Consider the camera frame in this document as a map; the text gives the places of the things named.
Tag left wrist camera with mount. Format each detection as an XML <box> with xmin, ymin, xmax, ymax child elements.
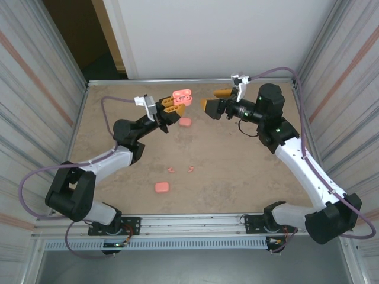
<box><xmin>133</xmin><ymin>94</ymin><xmax>158</xmax><ymax>122</ymax></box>

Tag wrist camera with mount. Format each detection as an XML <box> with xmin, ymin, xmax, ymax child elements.
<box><xmin>133</xmin><ymin>94</ymin><xmax>158</xmax><ymax>122</ymax></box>
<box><xmin>230</xmin><ymin>72</ymin><xmax>251</xmax><ymax>103</ymax></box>

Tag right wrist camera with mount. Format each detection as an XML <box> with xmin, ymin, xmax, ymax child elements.
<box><xmin>230</xmin><ymin>72</ymin><xmax>251</xmax><ymax>103</ymax></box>

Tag aluminium table frame bar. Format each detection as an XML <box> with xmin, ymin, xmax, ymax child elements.
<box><xmin>87</xmin><ymin>77</ymin><xmax>297</xmax><ymax>87</ymax></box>

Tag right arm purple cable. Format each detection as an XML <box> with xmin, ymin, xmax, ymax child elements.
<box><xmin>249</xmin><ymin>67</ymin><xmax>377</xmax><ymax>254</ymax></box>

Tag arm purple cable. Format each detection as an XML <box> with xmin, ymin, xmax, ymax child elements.
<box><xmin>249</xmin><ymin>67</ymin><xmax>377</xmax><ymax>254</ymax></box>
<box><xmin>18</xmin><ymin>96</ymin><xmax>137</xmax><ymax>261</ymax></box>

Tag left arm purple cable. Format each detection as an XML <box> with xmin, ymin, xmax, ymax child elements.
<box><xmin>18</xmin><ymin>96</ymin><xmax>137</xmax><ymax>261</ymax></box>

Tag white door frame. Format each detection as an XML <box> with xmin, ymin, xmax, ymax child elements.
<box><xmin>100</xmin><ymin>0</ymin><xmax>140</xmax><ymax>80</ymax></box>

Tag aluminium corner post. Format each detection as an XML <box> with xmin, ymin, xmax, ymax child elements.
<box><xmin>292</xmin><ymin>0</ymin><xmax>352</xmax><ymax>88</ymax></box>
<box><xmin>34</xmin><ymin>0</ymin><xmax>89</xmax><ymax>89</ymax></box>

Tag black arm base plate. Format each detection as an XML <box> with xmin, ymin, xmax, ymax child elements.
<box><xmin>88</xmin><ymin>217</ymin><xmax>142</xmax><ymax>237</ymax></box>
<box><xmin>243</xmin><ymin>214</ymin><xmax>298</xmax><ymax>234</ymax></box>

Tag aluminium mounting rail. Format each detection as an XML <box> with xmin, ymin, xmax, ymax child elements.
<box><xmin>31</xmin><ymin>211</ymin><xmax>355</xmax><ymax>239</ymax></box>

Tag grey slotted cable duct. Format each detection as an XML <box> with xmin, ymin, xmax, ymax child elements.
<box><xmin>43</xmin><ymin>238</ymin><xmax>269</xmax><ymax>251</ymax></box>

